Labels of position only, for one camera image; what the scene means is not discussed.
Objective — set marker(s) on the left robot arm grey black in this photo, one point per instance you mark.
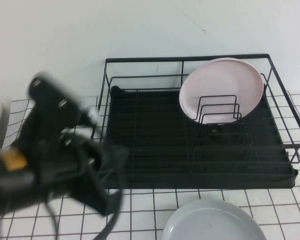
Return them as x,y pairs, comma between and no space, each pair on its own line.
5,190

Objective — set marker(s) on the pink round plate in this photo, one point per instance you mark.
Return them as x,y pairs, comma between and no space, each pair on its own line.
222,80

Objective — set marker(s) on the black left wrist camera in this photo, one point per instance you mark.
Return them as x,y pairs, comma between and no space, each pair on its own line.
50,97

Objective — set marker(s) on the grey round plate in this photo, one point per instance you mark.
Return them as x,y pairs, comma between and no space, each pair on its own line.
210,225

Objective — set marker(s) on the white black-grid tablecloth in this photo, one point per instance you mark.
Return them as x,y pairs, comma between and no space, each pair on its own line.
152,212

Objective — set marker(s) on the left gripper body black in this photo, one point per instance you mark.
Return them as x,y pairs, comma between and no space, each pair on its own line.
65,170

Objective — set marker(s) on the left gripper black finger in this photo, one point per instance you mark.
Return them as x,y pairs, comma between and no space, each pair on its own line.
102,202
112,162

